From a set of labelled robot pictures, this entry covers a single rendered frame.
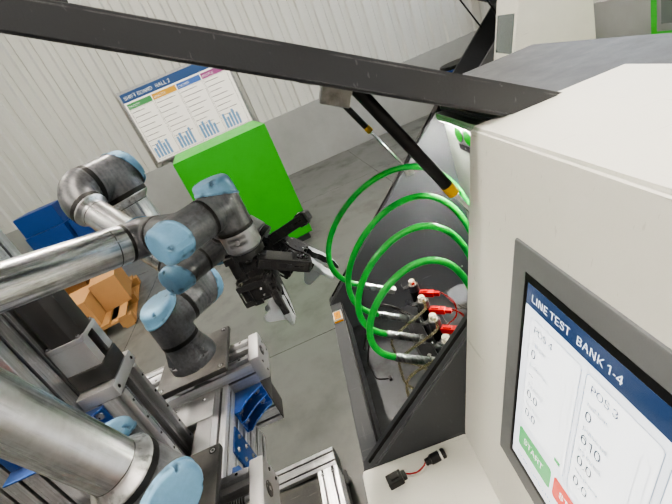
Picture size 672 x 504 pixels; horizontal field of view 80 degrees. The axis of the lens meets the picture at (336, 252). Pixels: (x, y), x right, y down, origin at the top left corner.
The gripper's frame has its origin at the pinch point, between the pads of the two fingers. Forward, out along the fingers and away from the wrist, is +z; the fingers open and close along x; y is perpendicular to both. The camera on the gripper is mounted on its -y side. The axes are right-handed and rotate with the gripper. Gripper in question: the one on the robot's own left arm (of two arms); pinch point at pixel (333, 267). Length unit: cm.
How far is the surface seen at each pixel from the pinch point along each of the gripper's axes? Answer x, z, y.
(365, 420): 14.7, 23.5, 24.1
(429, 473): 31.8, 33.6, 14.5
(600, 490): 60, 31, -17
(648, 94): 44, 19, -51
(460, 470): 32, 38, 10
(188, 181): -268, -156, 99
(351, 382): 2.4, 18.7, 25.1
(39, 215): -413, -406, 311
